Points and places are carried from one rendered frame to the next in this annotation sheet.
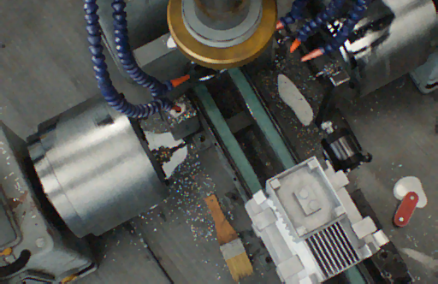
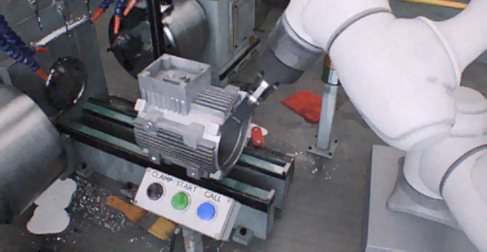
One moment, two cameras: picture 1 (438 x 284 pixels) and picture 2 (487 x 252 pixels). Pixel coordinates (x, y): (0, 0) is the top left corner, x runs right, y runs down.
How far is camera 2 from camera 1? 0.86 m
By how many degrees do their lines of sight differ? 42
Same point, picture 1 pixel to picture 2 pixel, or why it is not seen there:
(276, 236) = (169, 123)
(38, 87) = not seen: outside the picture
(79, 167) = not seen: outside the picture
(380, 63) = (178, 24)
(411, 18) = not seen: outside the picture
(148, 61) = (11, 64)
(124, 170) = (13, 113)
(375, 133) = not seen: hidden behind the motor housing
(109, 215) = (12, 163)
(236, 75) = (88, 106)
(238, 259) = (158, 223)
